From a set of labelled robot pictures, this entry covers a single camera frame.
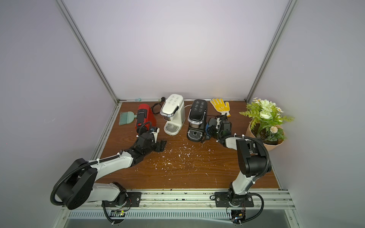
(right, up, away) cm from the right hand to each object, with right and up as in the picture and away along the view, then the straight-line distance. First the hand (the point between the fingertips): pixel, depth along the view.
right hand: (207, 127), depth 96 cm
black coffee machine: (-8, +5, -16) cm, 19 cm away
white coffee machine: (-22, +11, -11) cm, 27 cm away
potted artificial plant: (+29, +5, -22) cm, 36 cm away
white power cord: (-13, +16, +14) cm, 25 cm away
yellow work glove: (+14, +16, +22) cm, 31 cm away
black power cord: (-36, +21, +26) cm, 49 cm away
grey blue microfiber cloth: (+3, +4, -3) cm, 6 cm away
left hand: (-29, -7, -7) cm, 31 cm away
